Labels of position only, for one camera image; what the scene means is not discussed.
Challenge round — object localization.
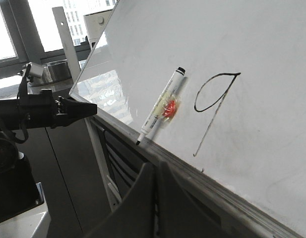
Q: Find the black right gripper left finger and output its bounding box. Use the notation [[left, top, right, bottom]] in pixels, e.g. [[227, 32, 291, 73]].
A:
[[85, 163, 155, 238]]

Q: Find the white whiteboard marker pen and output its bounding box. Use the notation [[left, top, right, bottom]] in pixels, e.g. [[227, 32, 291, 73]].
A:
[[136, 67, 185, 145]]

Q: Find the white perforated metal post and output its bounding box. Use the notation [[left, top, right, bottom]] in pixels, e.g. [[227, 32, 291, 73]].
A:
[[52, 6, 80, 83]]

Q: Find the grey panel below whiteboard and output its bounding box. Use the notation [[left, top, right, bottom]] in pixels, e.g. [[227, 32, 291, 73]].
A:
[[91, 119, 148, 199]]

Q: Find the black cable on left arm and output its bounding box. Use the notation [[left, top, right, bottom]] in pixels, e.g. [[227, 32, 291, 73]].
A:
[[8, 70, 32, 144]]

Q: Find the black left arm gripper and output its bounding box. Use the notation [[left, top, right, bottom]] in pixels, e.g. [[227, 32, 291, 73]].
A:
[[17, 89, 97, 128]]

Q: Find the silver camera on stand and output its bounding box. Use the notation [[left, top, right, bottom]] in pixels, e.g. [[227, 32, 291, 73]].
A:
[[18, 62, 44, 87]]

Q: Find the round metal bowl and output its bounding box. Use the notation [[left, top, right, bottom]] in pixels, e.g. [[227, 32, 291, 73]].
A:
[[42, 59, 71, 83]]

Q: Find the white box behind whiteboard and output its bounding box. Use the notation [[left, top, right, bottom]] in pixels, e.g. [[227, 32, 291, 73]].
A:
[[83, 9, 113, 49]]

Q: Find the aluminium whiteboard tray rail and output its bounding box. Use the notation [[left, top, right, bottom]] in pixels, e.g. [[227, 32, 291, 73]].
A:
[[90, 110, 300, 238]]

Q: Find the red magnet taped to marker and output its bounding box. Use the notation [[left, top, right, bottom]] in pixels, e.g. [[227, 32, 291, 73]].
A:
[[162, 97, 180, 122]]

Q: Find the white whiteboard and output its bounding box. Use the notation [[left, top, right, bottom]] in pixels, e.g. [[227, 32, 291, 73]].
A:
[[71, 0, 306, 238]]

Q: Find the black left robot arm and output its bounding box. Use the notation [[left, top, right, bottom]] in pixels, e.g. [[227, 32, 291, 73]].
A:
[[0, 89, 154, 238]]

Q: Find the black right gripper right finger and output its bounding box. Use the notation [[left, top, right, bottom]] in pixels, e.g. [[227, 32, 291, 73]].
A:
[[156, 161, 257, 238]]

